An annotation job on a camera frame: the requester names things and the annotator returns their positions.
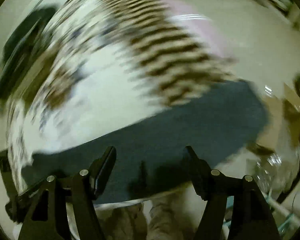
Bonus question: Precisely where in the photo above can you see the teal plastic rack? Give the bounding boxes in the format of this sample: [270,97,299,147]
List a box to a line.
[221,194,300,239]

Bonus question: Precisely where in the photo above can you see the dark green folded blanket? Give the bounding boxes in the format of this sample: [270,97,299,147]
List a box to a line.
[0,5,57,100]

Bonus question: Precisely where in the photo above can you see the dark blue jeans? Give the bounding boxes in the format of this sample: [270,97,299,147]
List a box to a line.
[21,81,268,205]

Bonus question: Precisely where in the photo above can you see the floral bed blanket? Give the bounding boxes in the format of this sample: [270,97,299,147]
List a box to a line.
[6,0,236,193]

